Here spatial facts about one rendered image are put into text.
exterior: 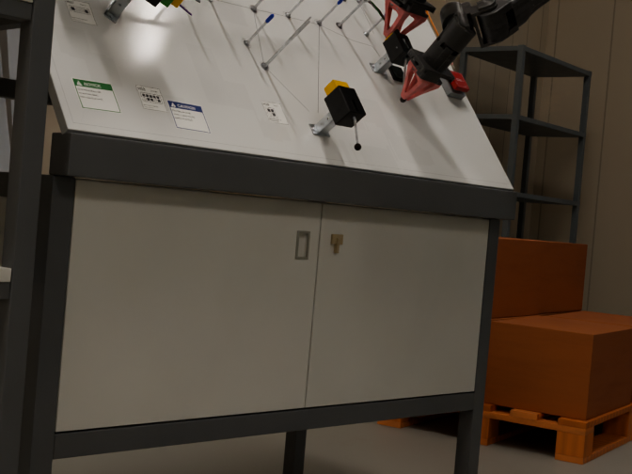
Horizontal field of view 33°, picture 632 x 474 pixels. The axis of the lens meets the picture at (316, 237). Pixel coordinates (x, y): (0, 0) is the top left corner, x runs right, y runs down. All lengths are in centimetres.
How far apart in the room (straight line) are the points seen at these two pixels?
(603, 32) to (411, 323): 536
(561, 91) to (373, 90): 527
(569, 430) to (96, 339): 238
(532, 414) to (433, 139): 173
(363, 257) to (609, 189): 524
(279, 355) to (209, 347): 17
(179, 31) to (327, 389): 74
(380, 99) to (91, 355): 89
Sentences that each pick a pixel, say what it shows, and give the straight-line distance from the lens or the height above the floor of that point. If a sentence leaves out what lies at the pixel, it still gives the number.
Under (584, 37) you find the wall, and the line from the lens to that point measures 752.
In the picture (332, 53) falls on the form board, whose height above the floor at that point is 111.
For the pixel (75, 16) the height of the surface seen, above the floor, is 106.
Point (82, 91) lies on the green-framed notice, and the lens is 171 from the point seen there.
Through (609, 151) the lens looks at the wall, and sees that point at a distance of 732.
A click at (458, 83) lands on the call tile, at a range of 252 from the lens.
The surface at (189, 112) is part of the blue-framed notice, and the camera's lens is 183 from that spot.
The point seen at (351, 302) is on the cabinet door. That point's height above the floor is 61.
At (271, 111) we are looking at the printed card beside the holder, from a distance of 198.
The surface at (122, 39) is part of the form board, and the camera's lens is 186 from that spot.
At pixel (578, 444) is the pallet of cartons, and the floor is 7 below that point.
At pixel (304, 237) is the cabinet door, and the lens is 202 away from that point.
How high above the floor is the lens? 77
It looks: 1 degrees down
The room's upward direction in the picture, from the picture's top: 5 degrees clockwise
